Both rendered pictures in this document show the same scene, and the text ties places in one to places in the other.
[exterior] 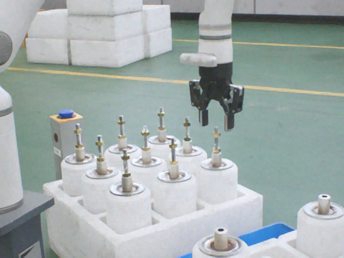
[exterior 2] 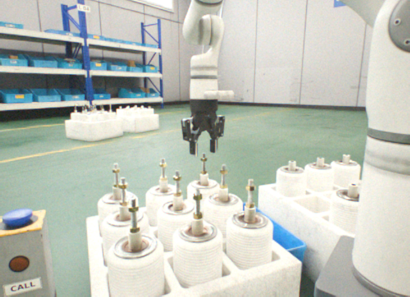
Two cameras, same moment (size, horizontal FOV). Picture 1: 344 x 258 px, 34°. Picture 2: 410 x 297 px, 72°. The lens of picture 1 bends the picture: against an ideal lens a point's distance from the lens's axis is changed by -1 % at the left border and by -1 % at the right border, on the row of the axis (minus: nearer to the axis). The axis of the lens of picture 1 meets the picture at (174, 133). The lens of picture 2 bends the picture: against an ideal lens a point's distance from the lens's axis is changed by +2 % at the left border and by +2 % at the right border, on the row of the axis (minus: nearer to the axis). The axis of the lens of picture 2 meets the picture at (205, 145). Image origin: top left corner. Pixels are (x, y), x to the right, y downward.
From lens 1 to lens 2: 1.30 m
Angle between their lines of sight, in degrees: 78
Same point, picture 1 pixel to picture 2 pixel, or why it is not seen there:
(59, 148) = (35, 275)
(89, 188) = (216, 249)
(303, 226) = (300, 180)
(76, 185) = (161, 276)
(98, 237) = (272, 278)
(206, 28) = (213, 69)
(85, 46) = not seen: outside the picture
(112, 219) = (266, 253)
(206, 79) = (201, 114)
